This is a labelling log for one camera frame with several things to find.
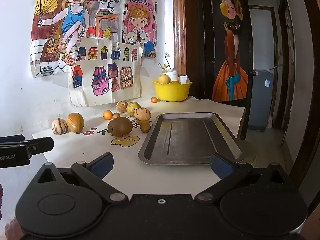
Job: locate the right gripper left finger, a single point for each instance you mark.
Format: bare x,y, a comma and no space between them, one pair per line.
91,175

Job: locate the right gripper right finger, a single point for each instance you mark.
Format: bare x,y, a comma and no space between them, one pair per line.
230,174

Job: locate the striped pepino melon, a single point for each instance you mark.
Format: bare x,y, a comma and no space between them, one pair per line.
59,126
142,115

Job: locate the brown-yellow oval mango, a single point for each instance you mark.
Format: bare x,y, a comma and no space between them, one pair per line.
75,122

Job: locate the brown kiwi fruit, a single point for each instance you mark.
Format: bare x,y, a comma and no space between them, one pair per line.
120,126

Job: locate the orange tangerine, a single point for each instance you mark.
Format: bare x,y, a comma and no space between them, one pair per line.
107,115

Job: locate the small brown longan fruit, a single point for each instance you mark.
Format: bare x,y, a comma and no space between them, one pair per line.
116,115

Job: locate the striped round melon back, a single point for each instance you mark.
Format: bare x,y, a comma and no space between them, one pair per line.
121,106

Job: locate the yellow-green pear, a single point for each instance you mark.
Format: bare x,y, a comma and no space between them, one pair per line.
131,107

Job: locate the person's left hand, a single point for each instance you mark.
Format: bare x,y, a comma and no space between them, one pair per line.
13,230

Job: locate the pale green stool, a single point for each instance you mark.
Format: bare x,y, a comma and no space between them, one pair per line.
249,152

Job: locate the white printed table cloth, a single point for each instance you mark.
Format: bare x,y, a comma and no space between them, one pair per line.
129,174

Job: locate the metal baking tray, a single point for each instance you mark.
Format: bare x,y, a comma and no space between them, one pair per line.
189,139

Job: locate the grey refrigerator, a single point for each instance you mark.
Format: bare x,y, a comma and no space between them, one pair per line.
261,100

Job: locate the lady in orange dress painting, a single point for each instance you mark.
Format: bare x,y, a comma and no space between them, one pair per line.
231,81

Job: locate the small tangerine near bowl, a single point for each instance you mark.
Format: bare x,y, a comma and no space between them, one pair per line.
154,99

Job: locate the yellow plastic bowl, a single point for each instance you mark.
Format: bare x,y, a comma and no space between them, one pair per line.
172,92

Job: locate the houses drawing paper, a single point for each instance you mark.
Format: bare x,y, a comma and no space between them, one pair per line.
108,72

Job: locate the white cup in bowl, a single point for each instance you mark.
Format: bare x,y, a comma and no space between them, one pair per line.
172,74

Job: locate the yellow pear in bowl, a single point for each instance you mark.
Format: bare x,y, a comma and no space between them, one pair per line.
163,79

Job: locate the yellow flower twig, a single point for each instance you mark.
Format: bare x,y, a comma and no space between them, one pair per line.
165,67

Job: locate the boy with fan drawing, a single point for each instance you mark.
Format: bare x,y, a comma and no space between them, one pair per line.
60,25

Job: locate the girl with teddy drawing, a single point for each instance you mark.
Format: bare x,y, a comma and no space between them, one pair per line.
139,25

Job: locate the wooden door frame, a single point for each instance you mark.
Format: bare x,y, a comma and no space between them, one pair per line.
180,54

